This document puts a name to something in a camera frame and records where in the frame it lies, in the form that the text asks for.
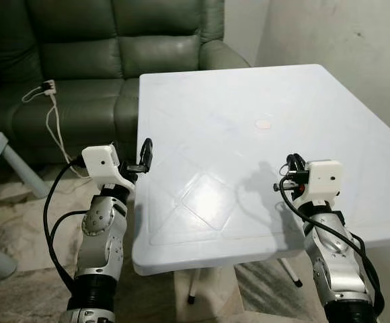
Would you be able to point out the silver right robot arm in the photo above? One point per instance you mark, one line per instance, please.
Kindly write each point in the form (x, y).
(336, 262)

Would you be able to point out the round table hole cap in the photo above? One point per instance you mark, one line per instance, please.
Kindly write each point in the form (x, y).
(263, 124)

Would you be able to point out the white plastic table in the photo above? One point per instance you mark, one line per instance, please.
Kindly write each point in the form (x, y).
(215, 101)

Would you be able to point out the white table leg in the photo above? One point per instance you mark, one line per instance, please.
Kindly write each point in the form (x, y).
(192, 288)
(290, 272)

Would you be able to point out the white charger plug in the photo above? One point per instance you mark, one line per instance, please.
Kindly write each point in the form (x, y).
(47, 85)

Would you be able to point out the dark green leather sofa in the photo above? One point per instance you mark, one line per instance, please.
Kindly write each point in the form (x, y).
(81, 33)

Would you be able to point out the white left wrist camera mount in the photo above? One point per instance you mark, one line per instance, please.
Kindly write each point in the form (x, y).
(101, 161)

